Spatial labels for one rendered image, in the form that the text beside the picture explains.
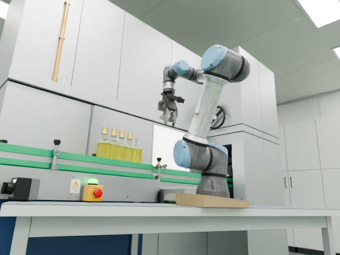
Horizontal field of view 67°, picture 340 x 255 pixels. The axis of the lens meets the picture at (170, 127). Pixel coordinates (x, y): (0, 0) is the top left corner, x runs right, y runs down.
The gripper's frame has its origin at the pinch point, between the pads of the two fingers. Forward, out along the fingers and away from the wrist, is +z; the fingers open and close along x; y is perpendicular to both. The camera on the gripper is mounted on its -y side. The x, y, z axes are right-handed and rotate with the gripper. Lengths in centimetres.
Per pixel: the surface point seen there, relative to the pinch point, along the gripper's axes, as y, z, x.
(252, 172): 7, 17, -103
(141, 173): 16.4, 27.0, 5.2
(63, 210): -18, 45, 61
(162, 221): -24, 49, 25
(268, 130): 7, -26, -138
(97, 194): 5, 39, 38
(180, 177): 26, 26, -36
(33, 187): 7, 38, 63
